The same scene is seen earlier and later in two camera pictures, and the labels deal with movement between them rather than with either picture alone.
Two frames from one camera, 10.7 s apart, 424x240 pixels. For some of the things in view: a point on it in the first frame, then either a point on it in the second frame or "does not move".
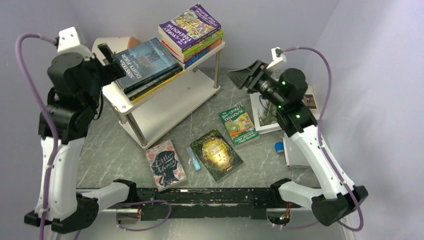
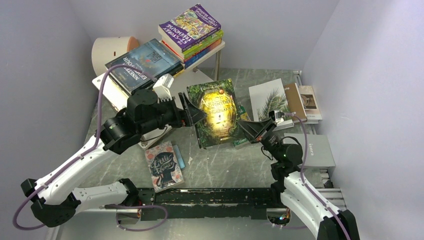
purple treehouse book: x=195 y=25 does not move
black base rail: x=179 y=204 does not move
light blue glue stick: x=194 y=160 → x=181 y=160
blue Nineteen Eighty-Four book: x=143 y=63 does not move
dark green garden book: x=219 y=158 → x=217 y=99
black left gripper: x=113 y=70 → x=187 y=117
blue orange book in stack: x=183 y=62 does not move
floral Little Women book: x=166 y=166 does not move
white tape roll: x=116 y=44 does not move
